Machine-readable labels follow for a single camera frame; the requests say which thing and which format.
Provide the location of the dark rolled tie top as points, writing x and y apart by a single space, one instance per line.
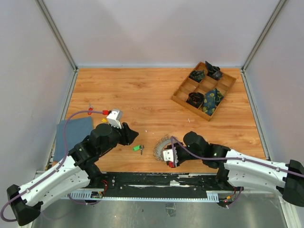
213 71

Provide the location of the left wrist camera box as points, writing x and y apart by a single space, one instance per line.
114 118

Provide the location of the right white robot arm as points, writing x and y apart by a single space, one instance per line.
238 170

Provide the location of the wooden compartment tray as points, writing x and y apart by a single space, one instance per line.
188 86

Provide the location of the key with green tag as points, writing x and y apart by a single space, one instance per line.
139 148

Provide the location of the key with red tag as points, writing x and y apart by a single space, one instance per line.
90 107

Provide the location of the large keyring with yellow handle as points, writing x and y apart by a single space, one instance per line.
160 146

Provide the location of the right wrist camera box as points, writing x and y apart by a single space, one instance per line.
169 155

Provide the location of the blue yellow leaf tie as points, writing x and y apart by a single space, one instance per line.
211 100

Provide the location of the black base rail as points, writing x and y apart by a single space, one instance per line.
158 186

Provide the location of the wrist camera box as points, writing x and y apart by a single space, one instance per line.
114 118
169 155

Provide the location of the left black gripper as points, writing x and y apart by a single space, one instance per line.
128 135

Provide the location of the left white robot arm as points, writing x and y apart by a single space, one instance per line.
76 170

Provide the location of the green patterned rolled tie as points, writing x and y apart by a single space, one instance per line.
197 75

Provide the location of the black orange rolled tie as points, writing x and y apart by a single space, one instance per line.
195 99

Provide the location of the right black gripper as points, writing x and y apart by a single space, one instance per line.
177 145

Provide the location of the folded blue cloth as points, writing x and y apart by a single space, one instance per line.
76 131

